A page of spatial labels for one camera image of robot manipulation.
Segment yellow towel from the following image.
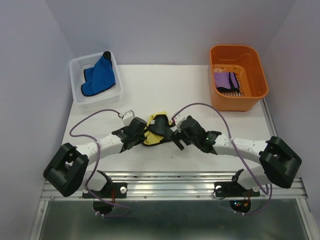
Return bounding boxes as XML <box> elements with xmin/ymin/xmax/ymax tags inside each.
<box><xmin>142</xmin><ymin>111</ymin><xmax>175</xmax><ymax>147</ymax></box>

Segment black and purple towel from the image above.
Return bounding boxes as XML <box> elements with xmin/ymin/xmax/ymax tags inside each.
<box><xmin>213</xmin><ymin>72</ymin><xmax>240</xmax><ymax>93</ymax></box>

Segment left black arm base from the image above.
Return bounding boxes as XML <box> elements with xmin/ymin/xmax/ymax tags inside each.
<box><xmin>82</xmin><ymin>182</ymin><xmax>128</xmax><ymax>199</ymax></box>

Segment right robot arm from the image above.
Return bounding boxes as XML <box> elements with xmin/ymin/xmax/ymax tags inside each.
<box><xmin>171</xmin><ymin>116</ymin><xmax>302</xmax><ymax>198</ymax></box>

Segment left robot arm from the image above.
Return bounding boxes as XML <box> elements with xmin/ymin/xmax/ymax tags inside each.
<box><xmin>43</xmin><ymin>117</ymin><xmax>147</xmax><ymax>197</ymax></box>

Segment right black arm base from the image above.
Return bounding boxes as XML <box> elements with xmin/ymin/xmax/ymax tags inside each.
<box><xmin>212</xmin><ymin>181</ymin><xmax>261</xmax><ymax>199</ymax></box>

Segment blue towel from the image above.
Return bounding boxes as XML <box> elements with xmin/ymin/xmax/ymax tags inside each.
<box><xmin>81</xmin><ymin>51</ymin><xmax>116</xmax><ymax>97</ymax></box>

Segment white perforated basket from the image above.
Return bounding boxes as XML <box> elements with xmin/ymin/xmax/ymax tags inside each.
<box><xmin>69</xmin><ymin>51</ymin><xmax>123</xmax><ymax>107</ymax></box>

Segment orange plastic basket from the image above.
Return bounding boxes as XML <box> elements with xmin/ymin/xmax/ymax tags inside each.
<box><xmin>208</xmin><ymin>44</ymin><xmax>269</xmax><ymax>112</ymax></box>

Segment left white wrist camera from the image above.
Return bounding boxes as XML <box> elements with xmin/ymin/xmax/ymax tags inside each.
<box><xmin>118</xmin><ymin>110</ymin><xmax>135</xmax><ymax>126</ymax></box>

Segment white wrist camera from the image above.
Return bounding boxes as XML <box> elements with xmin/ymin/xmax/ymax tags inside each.
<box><xmin>118</xmin><ymin>110</ymin><xmax>135</xmax><ymax>126</ymax></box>
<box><xmin>171</xmin><ymin>114</ymin><xmax>187</xmax><ymax>132</ymax></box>

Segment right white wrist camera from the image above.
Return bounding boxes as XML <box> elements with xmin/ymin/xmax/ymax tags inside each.
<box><xmin>171</xmin><ymin>114</ymin><xmax>187</xmax><ymax>132</ymax></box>

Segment aluminium mounting rail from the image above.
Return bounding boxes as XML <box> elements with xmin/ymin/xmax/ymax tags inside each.
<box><xmin>40</xmin><ymin>171</ymin><xmax>308</xmax><ymax>202</ymax></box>

